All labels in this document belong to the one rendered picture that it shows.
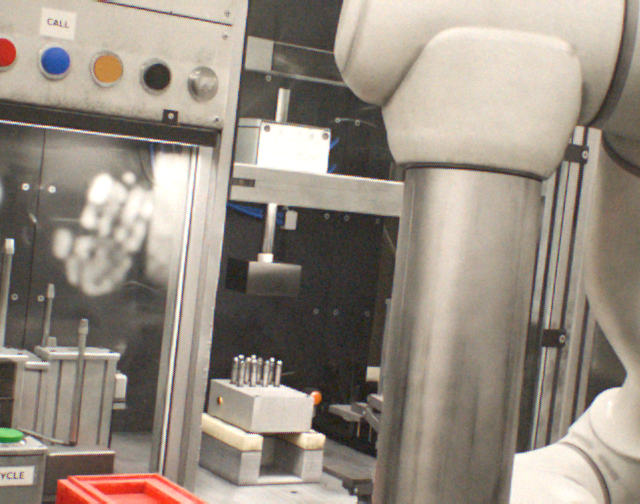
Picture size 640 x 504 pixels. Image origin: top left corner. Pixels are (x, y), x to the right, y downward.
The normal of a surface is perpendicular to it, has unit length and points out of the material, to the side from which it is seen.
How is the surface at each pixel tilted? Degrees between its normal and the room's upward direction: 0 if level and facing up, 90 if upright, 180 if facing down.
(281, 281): 90
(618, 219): 126
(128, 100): 90
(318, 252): 90
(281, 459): 90
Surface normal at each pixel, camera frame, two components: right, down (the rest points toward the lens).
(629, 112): 0.02, 0.82
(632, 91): 0.09, 0.68
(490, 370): 0.38, 0.02
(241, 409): -0.84, -0.07
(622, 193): -0.71, 0.52
